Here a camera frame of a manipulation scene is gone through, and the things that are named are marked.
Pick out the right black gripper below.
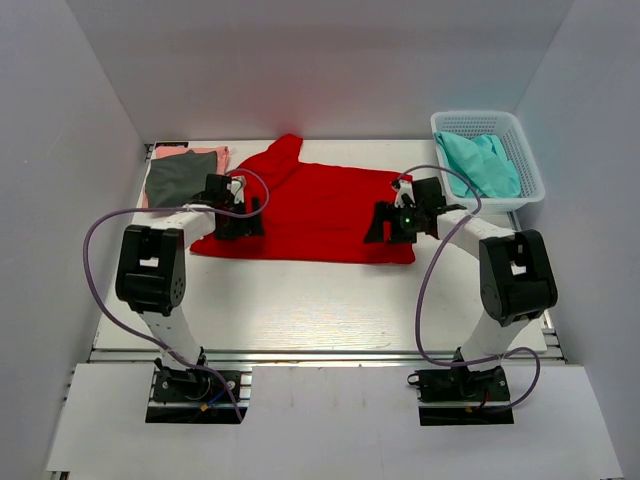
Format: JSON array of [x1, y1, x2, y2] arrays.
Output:
[[364, 200, 425, 244]]

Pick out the red t-shirt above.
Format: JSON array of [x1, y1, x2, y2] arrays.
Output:
[[190, 134, 415, 265]]

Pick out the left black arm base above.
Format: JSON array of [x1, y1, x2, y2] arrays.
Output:
[[145, 358, 250, 425]]

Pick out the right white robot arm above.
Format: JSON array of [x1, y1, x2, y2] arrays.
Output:
[[364, 177, 558, 399]]

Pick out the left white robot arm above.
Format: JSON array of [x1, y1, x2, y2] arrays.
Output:
[[115, 168, 270, 399]]

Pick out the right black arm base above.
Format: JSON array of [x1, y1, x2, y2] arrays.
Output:
[[407, 367, 514, 427]]

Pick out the folded pink t-shirt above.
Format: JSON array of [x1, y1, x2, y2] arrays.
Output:
[[142, 146, 231, 208]]

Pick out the folded grey t-shirt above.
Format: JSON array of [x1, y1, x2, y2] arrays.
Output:
[[145, 150, 218, 208]]

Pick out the teal t-shirt in basket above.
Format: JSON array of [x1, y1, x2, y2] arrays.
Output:
[[434, 131, 522, 198]]

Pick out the white plastic basket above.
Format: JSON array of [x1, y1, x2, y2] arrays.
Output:
[[431, 110, 545, 213]]

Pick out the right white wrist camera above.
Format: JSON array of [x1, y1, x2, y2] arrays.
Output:
[[391, 177, 415, 209]]

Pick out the aluminium table rail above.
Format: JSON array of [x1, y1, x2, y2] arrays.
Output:
[[87, 349, 566, 367]]

